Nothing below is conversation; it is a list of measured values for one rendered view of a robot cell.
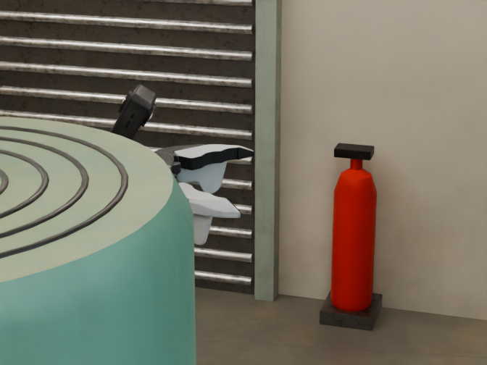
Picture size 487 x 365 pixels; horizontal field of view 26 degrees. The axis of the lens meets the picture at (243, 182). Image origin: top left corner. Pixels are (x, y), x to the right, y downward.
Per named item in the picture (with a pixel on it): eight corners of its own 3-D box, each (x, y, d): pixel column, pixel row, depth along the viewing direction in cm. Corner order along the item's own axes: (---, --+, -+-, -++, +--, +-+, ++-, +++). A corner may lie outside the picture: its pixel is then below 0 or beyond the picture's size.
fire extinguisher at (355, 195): (382, 306, 365) (389, 141, 346) (372, 331, 348) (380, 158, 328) (330, 300, 370) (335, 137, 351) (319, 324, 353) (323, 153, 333)
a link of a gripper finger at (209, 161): (241, 179, 127) (172, 198, 123) (240, 134, 125) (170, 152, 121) (254, 189, 125) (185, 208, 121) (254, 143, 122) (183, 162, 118)
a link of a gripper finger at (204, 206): (242, 253, 112) (180, 224, 118) (241, 203, 109) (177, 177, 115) (222, 264, 110) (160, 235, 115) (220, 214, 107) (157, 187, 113)
